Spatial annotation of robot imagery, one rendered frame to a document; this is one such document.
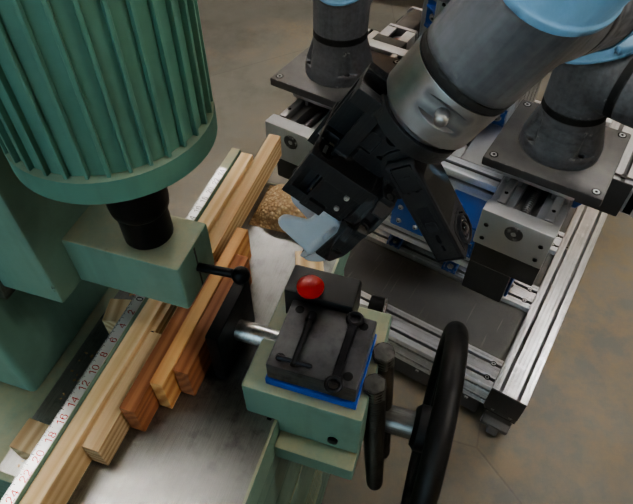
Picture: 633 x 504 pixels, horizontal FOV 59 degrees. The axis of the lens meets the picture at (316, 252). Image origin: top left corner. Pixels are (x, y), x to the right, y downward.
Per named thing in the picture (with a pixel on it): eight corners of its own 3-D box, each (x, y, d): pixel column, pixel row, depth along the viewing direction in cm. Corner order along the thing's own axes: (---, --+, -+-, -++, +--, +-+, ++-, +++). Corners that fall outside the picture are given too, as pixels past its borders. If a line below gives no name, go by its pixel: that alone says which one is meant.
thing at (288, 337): (355, 410, 58) (358, 385, 54) (256, 381, 60) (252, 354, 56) (384, 310, 66) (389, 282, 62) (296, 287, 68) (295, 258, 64)
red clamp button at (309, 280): (319, 303, 60) (319, 298, 59) (292, 296, 61) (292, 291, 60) (327, 282, 62) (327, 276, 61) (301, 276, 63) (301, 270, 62)
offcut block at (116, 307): (116, 311, 85) (110, 298, 83) (142, 313, 85) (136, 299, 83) (108, 333, 83) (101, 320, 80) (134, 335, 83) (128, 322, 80)
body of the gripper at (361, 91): (305, 141, 51) (380, 44, 42) (381, 193, 53) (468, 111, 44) (276, 196, 46) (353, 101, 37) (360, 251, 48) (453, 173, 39)
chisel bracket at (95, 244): (192, 318, 63) (177, 270, 56) (82, 287, 65) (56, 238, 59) (219, 269, 67) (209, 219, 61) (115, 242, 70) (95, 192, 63)
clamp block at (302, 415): (356, 458, 64) (361, 426, 57) (246, 424, 67) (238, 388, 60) (386, 350, 73) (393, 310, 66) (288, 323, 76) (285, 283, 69)
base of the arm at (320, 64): (328, 44, 133) (328, 3, 125) (384, 63, 127) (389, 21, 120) (292, 74, 124) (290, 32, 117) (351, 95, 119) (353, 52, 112)
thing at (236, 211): (108, 466, 60) (97, 451, 57) (92, 460, 61) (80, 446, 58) (281, 155, 94) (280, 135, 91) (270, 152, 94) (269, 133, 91)
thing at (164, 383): (172, 409, 65) (162, 386, 60) (159, 405, 65) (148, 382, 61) (251, 256, 80) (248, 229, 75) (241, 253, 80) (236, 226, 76)
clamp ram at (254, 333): (274, 395, 65) (269, 355, 58) (215, 377, 67) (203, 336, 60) (299, 332, 71) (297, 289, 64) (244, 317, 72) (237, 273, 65)
